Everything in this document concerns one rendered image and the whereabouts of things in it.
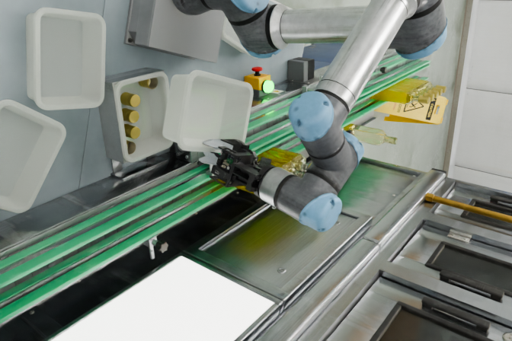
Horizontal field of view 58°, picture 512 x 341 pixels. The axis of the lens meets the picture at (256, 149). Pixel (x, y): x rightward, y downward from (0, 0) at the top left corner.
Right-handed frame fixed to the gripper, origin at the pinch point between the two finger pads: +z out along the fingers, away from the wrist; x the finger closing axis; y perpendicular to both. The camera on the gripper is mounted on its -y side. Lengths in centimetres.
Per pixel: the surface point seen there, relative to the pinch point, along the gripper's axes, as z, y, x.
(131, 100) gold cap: 29.9, 0.6, -1.4
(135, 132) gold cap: 28.5, -2.0, 7.0
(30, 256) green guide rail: 14.1, 29.4, 30.5
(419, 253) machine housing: -40, -53, 17
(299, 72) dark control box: 34, -79, -18
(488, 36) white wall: 103, -602, -115
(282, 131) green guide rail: 16, -54, 1
